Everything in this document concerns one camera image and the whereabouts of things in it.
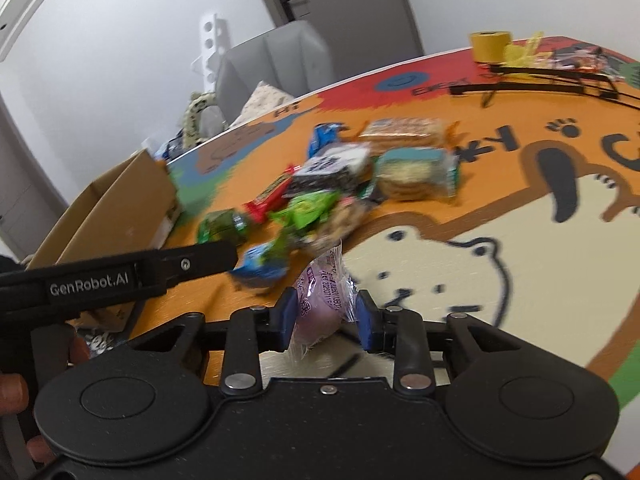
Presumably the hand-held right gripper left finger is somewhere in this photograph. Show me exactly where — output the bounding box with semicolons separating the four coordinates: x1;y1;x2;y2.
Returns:
127;287;301;393

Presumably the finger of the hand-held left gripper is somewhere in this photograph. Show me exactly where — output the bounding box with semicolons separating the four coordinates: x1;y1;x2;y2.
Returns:
136;241;239;287

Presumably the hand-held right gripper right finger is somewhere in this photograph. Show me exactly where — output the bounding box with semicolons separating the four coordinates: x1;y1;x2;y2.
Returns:
354;290;518;393

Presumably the pink snack packet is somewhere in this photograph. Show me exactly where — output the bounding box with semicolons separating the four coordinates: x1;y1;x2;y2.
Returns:
292;242;358;361

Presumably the dark green snack packet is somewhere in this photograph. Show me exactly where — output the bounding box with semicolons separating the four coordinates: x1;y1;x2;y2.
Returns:
196;208;253;246

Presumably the blue green candy packet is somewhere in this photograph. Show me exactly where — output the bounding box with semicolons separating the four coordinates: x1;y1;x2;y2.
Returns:
230;237;296;288

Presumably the cardboard box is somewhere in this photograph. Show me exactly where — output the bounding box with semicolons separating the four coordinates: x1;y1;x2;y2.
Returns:
25;150;183;333

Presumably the bright green snack packet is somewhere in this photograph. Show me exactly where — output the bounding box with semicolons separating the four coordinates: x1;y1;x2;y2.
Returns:
268;190;341;233

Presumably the person's left hand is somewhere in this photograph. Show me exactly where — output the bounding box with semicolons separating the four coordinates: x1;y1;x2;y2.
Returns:
0;332;92;467

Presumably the red chocolate bar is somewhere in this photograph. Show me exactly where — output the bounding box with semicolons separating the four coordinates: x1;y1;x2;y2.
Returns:
243;164;296;223

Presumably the clear nut packet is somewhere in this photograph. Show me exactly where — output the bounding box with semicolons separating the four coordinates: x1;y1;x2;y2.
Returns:
300;197;373;256

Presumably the blue white plastic bag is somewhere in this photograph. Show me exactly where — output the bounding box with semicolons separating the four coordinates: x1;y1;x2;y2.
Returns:
155;132;187;161

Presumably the plain grey door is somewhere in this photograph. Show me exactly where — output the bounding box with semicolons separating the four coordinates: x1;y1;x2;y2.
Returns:
0;95;68;261

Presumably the panda print neck pillow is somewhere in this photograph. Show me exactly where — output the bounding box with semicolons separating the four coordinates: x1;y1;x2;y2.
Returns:
181;91;218;150

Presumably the teal cracker packet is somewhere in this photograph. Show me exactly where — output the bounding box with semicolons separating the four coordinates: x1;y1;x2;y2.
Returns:
370;147;458;203

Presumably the black white snack packet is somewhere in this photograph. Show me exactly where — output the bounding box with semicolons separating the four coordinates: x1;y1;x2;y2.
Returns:
287;142;373;196

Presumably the dotted cream cushion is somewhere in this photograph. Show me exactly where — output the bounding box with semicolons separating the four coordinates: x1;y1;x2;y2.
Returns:
227;80;296;131

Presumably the blue cookie packet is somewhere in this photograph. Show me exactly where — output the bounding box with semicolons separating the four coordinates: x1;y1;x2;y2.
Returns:
306;122;346;158

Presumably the cartoon printed table mat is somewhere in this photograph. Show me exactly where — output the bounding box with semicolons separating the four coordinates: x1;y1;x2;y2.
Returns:
127;35;640;411

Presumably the orange wafer packet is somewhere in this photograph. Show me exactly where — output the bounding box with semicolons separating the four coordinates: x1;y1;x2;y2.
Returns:
357;117;461;151

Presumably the grey chair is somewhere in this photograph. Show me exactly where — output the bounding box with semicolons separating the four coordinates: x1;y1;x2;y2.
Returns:
215;20;333;131

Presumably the white perforated stand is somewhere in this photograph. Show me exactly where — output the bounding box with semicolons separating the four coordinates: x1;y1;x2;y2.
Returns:
190;10;231;93

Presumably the yellow tape roll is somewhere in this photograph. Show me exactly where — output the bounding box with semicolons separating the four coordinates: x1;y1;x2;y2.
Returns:
469;30;513;63

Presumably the yellow plastic net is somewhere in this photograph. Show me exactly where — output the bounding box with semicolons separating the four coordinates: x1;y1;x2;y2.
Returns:
502;32;546;68

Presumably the colourful printed packet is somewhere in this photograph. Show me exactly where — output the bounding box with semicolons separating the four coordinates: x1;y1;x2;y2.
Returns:
547;45;628;80

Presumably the black wire rack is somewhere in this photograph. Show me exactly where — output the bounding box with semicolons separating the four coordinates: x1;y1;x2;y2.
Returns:
450;62;640;111

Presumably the black door handle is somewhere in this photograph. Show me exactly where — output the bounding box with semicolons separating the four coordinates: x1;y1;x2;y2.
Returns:
275;0;303;23

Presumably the grey door with black handle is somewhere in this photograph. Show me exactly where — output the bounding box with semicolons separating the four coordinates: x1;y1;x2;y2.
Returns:
245;0;426;56

